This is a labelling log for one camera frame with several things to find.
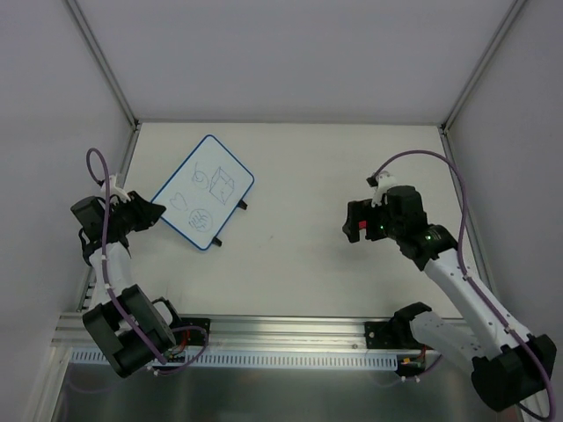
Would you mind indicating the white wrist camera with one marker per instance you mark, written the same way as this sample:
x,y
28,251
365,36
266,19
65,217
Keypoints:
x,y
381,183
110,189

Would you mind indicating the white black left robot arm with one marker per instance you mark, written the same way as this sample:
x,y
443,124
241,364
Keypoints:
x,y
129,329

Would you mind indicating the blue framed whiteboard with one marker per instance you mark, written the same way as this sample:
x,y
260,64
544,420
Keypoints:
x,y
205,190

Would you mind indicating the left aluminium frame post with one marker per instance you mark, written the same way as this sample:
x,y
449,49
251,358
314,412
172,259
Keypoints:
x,y
91,42

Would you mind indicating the right aluminium frame post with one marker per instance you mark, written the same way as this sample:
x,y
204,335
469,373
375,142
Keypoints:
x,y
508,20

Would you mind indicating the white slotted cable duct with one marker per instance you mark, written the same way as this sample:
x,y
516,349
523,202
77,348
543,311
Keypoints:
x,y
293,360

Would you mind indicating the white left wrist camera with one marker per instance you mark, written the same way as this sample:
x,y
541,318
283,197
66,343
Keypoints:
x,y
110,189

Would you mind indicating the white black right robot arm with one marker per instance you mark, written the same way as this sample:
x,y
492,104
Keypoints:
x,y
505,361

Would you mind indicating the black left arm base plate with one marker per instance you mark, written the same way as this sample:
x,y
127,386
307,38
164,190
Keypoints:
x,y
191,331

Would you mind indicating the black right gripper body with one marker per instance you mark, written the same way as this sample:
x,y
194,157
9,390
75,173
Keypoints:
x,y
356,218

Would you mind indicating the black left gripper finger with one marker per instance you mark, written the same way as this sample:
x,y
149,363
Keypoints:
x,y
144,222
143,209

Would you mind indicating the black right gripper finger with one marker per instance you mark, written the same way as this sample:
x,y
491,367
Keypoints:
x,y
352,231
356,211

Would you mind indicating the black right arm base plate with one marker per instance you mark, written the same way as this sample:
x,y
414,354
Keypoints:
x,y
388,335

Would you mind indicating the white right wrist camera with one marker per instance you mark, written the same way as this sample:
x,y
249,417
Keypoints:
x,y
381,183

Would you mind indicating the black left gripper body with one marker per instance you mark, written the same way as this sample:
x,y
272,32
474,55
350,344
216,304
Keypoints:
x,y
141,211

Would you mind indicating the aluminium mounting rail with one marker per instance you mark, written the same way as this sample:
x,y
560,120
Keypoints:
x,y
261,333

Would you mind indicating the aluminium frame post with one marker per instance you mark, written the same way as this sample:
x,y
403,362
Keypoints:
x,y
508,20
91,42

